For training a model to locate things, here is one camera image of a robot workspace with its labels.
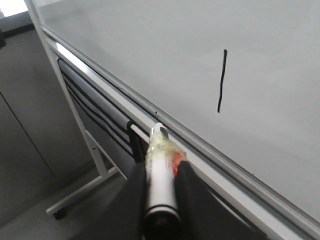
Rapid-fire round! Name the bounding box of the white metal whiteboard stand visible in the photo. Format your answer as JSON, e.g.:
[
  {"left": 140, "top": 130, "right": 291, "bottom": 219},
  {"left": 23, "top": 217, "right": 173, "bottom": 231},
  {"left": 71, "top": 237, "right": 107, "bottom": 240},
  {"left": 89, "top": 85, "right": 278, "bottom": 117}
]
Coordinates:
[{"left": 24, "top": 0, "right": 320, "bottom": 240}]

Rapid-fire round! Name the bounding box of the white whiteboard with aluminium frame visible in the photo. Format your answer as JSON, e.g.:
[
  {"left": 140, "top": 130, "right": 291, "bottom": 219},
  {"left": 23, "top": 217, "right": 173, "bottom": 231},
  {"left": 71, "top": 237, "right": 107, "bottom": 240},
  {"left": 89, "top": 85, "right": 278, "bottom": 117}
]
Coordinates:
[{"left": 26, "top": 0, "right": 320, "bottom": 240}]

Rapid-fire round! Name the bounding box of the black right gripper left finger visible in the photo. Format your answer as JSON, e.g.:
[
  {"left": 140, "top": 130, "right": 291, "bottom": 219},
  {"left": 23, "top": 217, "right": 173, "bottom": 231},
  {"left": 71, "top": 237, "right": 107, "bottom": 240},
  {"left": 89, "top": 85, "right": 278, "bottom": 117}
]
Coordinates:
[{"left": 82, "top": 162, "right": 146, "bottom": 240}]

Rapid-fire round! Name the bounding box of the red round magnet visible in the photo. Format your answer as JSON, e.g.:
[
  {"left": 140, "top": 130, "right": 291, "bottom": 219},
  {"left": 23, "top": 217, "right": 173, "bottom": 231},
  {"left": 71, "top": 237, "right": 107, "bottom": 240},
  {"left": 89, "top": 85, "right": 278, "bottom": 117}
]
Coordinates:
[{"left": 172, "top": 152, "right": 183, "bottom": 177}]

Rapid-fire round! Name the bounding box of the white whiteboard marker black cap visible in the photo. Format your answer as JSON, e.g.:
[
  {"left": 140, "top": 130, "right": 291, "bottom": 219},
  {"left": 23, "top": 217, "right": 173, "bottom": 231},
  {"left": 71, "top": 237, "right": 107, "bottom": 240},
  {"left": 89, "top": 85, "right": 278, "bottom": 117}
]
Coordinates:
[{"left": 143, "top": 123, "right": 181, "bottom": 240}]

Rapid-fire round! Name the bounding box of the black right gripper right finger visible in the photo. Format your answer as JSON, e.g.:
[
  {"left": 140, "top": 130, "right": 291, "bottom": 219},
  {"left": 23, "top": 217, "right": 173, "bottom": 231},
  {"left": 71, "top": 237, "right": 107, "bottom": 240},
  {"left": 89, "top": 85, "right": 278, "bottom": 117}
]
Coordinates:
[{"left": 174, "top": 161, "right": 267, "bottom": 240}]

